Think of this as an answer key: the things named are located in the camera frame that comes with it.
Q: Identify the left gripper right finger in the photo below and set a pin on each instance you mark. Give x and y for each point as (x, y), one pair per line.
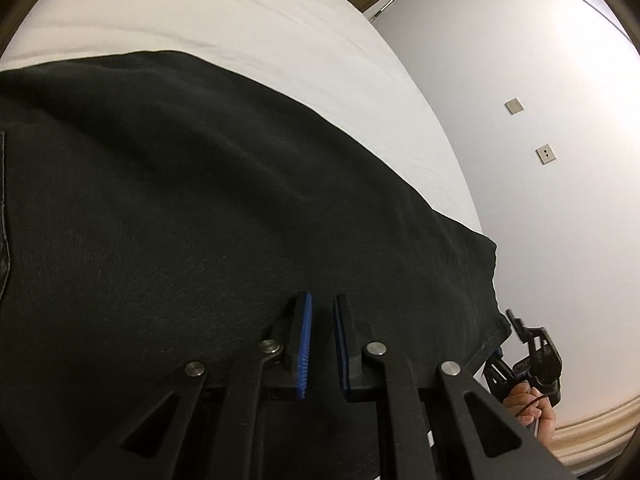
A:
(451, 429)

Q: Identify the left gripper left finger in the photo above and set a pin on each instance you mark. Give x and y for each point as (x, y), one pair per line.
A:
(187, 427)

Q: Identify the black pants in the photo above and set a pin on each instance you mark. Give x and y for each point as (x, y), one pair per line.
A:
(157, 209)

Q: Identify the person right hand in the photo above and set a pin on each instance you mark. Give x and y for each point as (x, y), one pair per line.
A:
(530, 407)

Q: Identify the lower wall socket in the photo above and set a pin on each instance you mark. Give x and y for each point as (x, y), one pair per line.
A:
(546, 154)

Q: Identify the upper wall switch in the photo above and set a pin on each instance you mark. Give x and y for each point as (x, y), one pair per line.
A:
(514, 106)

